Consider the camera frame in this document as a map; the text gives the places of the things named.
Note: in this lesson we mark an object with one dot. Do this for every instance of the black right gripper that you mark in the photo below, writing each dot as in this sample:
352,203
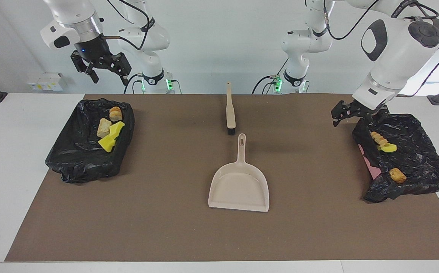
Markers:
94,51

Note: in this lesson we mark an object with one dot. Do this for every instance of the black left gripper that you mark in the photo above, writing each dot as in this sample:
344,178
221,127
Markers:
367,108

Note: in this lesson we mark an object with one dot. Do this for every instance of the pale angular bread chunk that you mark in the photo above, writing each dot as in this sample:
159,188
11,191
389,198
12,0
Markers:
379,138

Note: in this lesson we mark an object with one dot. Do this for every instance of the notched yellow sponge piece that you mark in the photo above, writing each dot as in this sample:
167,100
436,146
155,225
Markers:
389,148

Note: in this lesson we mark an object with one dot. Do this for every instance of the golden croissant piece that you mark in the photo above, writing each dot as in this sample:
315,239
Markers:
116,113

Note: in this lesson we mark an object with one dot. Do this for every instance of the pale bread piece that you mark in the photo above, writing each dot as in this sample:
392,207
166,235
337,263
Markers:
103,127

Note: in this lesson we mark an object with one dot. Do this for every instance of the brown bread roll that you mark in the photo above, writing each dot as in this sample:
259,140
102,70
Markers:
397,175

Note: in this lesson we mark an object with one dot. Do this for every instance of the large yellow green sponge piece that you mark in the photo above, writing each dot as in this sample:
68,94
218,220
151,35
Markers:
107,144

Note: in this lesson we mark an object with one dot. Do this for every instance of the beige hand brush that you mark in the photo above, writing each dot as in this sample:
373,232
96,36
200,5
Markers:
230,113

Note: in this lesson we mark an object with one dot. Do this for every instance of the beige plastic dustpan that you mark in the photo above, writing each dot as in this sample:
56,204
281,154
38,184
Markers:
240,189

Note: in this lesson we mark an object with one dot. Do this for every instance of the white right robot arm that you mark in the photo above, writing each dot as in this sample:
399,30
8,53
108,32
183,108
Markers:
75,19

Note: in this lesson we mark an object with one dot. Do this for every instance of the black bag lined pink bin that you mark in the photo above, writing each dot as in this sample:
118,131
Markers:
412,159

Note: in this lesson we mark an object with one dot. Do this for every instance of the white box with yellow labels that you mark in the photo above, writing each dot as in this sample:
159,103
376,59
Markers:
47,81

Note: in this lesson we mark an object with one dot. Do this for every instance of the grey box with green light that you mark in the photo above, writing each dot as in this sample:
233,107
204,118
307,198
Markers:
169,81
277,83

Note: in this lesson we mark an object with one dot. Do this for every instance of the brown table mat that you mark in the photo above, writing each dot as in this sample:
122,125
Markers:
204,231

